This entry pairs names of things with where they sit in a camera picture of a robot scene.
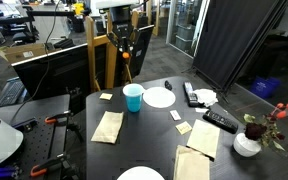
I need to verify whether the black remote near vase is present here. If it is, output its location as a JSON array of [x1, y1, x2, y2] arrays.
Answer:
[[203, 110, 238, 134]]

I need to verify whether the pink sweetener packet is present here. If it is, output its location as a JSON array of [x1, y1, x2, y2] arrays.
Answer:
[[170, 110, 181, 121]]

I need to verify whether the white paper plate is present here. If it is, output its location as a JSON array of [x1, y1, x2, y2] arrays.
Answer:
[[143, 87, 176, 108], [117, 166, 165, 180]]

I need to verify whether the blue bin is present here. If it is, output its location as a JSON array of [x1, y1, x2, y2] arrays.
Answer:
[[250, 77, 281, 99]]

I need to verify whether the white vase with flowers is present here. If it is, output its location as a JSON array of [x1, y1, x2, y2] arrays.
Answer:
[[233, 103, 288, 157]]

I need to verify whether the black folding screen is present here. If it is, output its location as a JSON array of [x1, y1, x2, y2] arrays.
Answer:
[[193, 0, 288, 92]]

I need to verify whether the wooden easel frame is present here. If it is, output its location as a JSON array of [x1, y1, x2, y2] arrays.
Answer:
[[84, 9, 142, 94]]

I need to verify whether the brown napkin beside cup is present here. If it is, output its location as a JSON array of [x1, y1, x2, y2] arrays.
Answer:
[[91, 111, 124, 144]]

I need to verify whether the orange handled clamp lower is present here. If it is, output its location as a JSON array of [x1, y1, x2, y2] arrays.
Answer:
[[30, 153, 67, 177]]

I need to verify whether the blue plastic cup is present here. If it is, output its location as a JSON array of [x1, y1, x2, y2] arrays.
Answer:
[[123, 83, 144, 112]]

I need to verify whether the white paper plate far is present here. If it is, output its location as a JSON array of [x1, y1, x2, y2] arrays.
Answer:
[[117, 166, 165, 180]]

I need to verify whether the black side table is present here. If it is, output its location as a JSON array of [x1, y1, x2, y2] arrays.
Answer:
[[0, 95, 70, 180]]

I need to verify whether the crumpled white tissue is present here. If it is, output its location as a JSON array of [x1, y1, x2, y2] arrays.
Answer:
[[194, 89, 218, 107]]

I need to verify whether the orange handled clamp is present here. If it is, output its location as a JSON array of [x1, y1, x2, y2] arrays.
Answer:
[[30, 153, 67, 177], [44, 110, 73, 124]]

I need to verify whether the large black remote control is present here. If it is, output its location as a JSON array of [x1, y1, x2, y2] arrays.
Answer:
[[183, 82, 199, 107]]

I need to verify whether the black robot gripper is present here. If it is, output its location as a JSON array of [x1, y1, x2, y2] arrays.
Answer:
[[107, 5, 137, 60]]

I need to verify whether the white paper plate near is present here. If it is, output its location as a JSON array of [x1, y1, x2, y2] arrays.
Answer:
[[143, 87, 176, 108]]

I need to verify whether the small tan packet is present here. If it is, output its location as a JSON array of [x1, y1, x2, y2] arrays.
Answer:
[[176, 121, 192, 135]]

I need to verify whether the yellow sugar packet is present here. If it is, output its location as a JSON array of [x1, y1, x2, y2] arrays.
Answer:
[[99, 93, 113, 100]]

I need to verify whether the black keyboard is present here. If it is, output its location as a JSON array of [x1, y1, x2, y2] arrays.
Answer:
[[0, 80, 25, 107]]

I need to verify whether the black monitor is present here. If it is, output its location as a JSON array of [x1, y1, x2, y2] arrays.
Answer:
[[12, 25, 153, 100]]

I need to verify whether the cardboard box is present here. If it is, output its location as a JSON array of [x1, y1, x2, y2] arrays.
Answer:
[[0, 43, 46, 64]]

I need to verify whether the brown napkin folded right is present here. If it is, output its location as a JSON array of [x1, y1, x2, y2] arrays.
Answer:
[[173, 145, 210, 180]]

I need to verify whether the small black remote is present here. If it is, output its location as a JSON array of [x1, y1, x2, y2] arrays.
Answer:
[[164, 80, 172, 91]]

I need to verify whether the orange handled clamp upper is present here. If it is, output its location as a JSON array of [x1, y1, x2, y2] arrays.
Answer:
[[44, 110, 73, 124]]

